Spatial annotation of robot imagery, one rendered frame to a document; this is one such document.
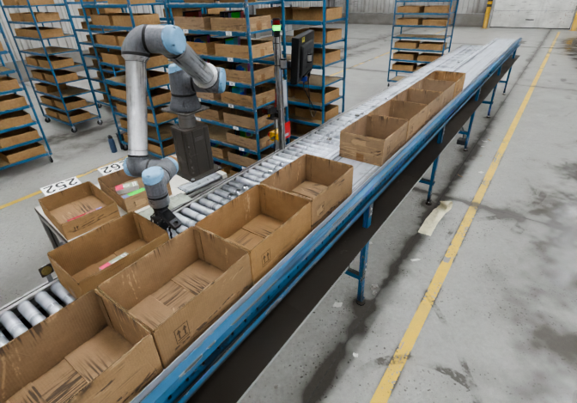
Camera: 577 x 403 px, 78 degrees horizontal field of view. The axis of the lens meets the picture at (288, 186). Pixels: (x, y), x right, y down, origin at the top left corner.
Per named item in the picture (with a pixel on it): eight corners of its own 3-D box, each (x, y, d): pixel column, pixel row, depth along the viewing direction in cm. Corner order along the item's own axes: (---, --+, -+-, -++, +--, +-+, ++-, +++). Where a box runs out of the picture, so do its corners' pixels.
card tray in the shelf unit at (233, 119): (223, 122, 335) (222, 112, 331) (245, 113, 357) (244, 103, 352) (257, 130, 315) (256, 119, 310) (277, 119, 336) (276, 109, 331)
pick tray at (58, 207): (94, 194, 222) (88, 180, 217) (121, 216, 199) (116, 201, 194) (43, 214, 205) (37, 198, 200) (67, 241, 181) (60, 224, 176)
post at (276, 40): (284, 154, 286) (278, 35, 242) (289, 155, 283) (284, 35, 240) (275, 159, 277) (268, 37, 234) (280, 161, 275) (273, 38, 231)
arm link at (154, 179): (167, 165, 156) (157, 175, 148) (173, 190, 163) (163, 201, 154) (147, 164, 158) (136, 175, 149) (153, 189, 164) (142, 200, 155)
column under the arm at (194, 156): (170, 172, 246) (160, 126, 230) (201, 159, 263) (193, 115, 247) (192, 182, 231) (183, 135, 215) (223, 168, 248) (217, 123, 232)
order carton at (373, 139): (365, 137, 255) (367, 113, 247) (405, 144, 240) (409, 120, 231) (338, 155, 228) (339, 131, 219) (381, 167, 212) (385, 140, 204)
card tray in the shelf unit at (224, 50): (215, 55, 307) (213, 43, 302) (239, 50, 328) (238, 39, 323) (250, 59, 285) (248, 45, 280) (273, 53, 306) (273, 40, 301)
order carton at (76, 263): (141, 238, 181) (132, 210, 173) (176, 261, 165) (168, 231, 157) (59, 283, 155) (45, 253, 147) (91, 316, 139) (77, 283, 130)
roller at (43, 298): (46, 295, 156) (42, 286, 154) (112, 355, 129) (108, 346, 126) (34, 302, 153) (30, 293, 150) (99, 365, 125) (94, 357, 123)
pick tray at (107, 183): (143, 175, 242) (140, 162, 237) (173, 194, 219) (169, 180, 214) (100, 192, 225) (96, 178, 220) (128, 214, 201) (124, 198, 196)
